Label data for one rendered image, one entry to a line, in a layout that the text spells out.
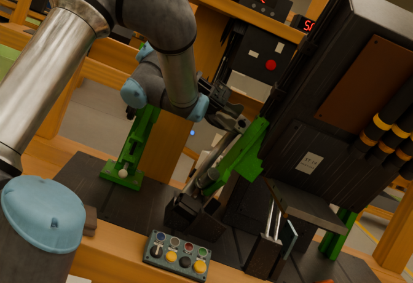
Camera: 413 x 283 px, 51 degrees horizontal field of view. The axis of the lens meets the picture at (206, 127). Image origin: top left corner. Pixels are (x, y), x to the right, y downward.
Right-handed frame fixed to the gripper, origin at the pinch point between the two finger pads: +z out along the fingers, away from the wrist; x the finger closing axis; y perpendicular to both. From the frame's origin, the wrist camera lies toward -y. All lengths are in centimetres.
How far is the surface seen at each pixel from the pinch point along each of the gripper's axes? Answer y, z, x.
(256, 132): 11.2, 1.5, -6.1
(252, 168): 5.2, 7.3, -12.1
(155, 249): 5.8, -6.1, -44.9
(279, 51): 6.3, -1.4, 28.2
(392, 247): -18, 82, 12
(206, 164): -10.0, -0.4, -10.9
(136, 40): -546, -67, 411
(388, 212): -314, 350, 268
